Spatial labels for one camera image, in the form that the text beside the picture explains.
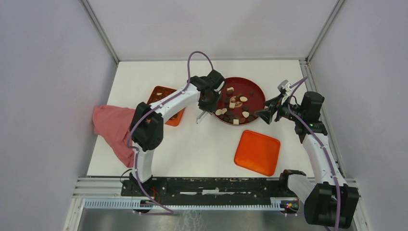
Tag orange chocolate box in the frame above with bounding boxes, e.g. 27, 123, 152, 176
146, 86, 186, 127

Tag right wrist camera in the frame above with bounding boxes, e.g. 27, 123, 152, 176
278, 80, 292, 96

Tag white oval chocolate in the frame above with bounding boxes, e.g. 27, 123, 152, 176
239, 96, 248, 102

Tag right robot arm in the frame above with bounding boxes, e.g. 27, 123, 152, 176
255, 91, 360, 231

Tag red round tray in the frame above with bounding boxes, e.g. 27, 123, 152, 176
214, 77, 266, 126

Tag white heart chocolate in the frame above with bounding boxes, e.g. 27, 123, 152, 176
242, 111, 250, 118

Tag metal serving tongs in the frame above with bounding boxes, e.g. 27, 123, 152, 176
196, 111, 212, 125

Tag orange box lid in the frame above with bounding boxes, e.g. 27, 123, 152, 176
234, 130, 281, 177

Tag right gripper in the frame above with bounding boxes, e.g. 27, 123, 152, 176
255, 92, 305, 125

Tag pink cloth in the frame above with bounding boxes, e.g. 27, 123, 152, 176
92, 105, 135, 168

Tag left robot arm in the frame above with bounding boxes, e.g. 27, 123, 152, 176
127, 70, 226, 196

